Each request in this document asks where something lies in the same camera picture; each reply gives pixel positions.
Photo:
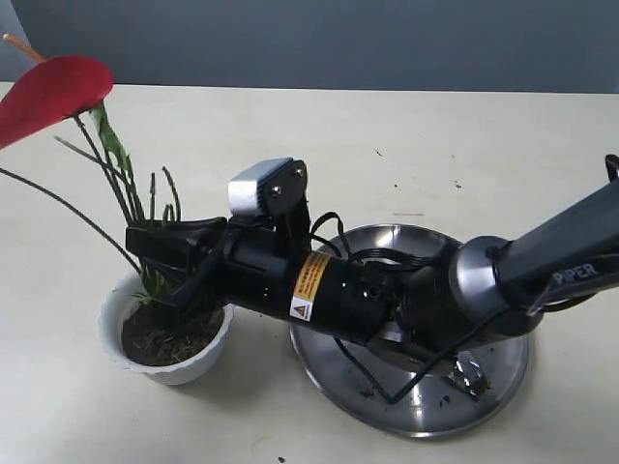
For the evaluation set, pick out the red artificial anthurium plant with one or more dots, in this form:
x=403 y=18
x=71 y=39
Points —
x=74 y=87

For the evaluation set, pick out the metal spoon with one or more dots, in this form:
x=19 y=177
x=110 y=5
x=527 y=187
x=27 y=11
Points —
x=467 y=375

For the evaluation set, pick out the round steel plate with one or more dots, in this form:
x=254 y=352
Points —
x=432 y=408

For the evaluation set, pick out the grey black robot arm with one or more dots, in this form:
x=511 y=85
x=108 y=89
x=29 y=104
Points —
x=491 y=286

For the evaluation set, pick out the white scalloped flower pot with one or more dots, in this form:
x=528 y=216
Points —
x=128 y=334

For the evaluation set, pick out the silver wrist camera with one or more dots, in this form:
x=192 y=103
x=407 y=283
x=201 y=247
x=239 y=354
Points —
x=272 y=189

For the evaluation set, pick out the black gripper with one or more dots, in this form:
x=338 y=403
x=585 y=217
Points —
x=314 y=289

